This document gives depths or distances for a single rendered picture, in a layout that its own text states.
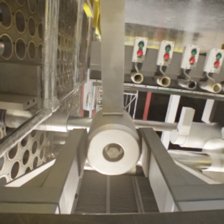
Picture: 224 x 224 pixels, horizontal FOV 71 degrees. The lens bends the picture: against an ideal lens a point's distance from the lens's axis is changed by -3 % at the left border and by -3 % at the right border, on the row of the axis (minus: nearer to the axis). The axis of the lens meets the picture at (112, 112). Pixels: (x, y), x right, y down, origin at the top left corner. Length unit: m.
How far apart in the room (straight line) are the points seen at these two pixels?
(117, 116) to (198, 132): 1.48
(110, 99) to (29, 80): 1.58
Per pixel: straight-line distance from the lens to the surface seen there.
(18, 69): 1.74
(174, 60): 1.24
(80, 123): 1.44
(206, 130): 1.67
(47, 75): 0.64
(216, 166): 1.45
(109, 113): 0.15
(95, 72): 1.19
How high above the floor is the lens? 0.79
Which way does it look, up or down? 17 degrees up
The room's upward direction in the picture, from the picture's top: 173 degrees counter-clockwise
